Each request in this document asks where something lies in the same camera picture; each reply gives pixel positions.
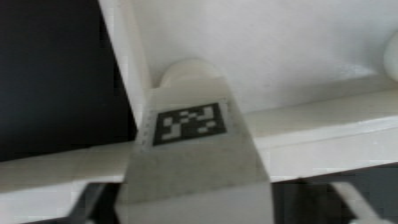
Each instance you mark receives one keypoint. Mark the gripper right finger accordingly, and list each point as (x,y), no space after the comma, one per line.
(322,203)

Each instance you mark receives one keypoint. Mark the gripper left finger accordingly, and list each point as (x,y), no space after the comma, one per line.
(94,207)

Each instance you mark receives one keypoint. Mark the white table leg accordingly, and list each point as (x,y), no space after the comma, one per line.
(196,181)

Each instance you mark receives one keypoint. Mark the white square table top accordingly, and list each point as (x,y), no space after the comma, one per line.
(297,49)

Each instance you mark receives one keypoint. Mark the white L-shaped fence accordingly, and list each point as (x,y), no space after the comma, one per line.
(43,180)

